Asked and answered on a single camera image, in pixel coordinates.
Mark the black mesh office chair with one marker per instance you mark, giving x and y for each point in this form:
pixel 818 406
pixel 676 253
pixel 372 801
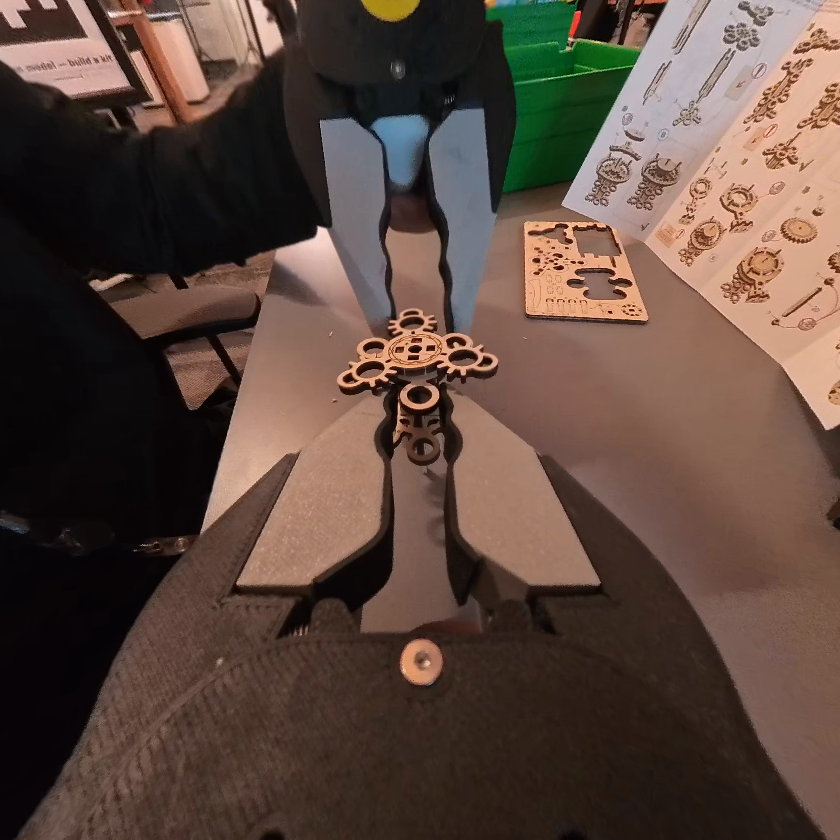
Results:
pixel 197 315

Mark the folded paper instruction booklet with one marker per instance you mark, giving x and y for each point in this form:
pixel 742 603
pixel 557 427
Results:
pixel 722 131

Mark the laser-cut wooden parts sheet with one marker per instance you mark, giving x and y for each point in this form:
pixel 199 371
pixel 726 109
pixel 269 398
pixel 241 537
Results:
pixel 535 289

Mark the large green plastic bin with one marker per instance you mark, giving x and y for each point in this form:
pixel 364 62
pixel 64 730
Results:
pixel 564 118

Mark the orange wooden column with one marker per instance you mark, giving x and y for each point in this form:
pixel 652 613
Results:
pixel 154 52

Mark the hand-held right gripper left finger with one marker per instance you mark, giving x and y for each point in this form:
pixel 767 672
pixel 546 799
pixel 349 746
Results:
pixel 308 525

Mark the person's left forearm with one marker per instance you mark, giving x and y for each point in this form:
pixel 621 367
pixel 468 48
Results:
pixel 164 177

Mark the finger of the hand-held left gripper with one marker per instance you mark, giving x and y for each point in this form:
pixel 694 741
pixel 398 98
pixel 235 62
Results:
pixel 466 197
pixel 354 197

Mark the framed black-white marker sign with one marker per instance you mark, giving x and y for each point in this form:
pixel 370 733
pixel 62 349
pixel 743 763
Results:
pixel 98 72

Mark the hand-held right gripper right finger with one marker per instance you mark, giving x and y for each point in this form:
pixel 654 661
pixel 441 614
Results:
pixel 525 525

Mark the wooden gear model assembly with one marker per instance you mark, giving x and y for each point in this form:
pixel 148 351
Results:
pixel 394 359

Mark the white cabinet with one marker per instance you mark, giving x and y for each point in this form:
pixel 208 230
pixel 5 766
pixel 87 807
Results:
pixel 184 59

